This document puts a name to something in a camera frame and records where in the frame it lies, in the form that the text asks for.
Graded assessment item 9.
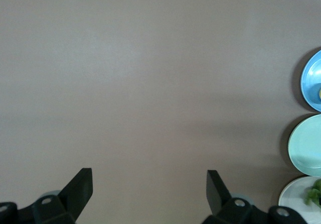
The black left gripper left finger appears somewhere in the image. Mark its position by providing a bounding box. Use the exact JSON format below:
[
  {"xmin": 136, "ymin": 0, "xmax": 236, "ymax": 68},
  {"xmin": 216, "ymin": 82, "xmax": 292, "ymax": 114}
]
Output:
[{"xmin": 0, "ymin": 168, "xmax": 94, "ymax": 224}]

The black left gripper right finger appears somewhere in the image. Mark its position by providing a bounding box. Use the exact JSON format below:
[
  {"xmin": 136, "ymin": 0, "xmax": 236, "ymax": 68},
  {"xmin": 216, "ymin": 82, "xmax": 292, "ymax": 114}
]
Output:
[{"xmin": 202, "ymin": 170, "xmax": 308, "ymax": 224}]

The green lettuce leaf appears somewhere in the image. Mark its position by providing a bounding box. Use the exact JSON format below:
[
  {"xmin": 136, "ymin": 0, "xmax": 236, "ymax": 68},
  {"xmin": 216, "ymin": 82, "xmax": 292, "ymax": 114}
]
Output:
[{"xmin": 304, "ymin": 178, "xmax": 321, "ymax": 207}]

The light green round plate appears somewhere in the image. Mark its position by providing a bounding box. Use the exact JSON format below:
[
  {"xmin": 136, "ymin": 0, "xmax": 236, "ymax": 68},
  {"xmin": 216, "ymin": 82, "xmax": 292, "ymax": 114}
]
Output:
[{"xmin": 287, "ymin": 113, "xmax": 321, "ymax": 177}]

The blue round plate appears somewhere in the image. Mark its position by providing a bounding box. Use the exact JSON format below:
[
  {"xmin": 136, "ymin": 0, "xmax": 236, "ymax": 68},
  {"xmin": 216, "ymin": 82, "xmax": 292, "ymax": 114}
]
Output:
[{"xmin": 300, "ymin": 49, "xmax": 321, "ymax": 113}]

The beige round plate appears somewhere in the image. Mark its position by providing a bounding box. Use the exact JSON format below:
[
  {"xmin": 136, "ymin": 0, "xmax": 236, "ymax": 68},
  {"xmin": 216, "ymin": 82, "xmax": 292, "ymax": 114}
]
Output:
[{"xmin": 278, "ymin": 175, "xmax": 321, "ymax": 224}]

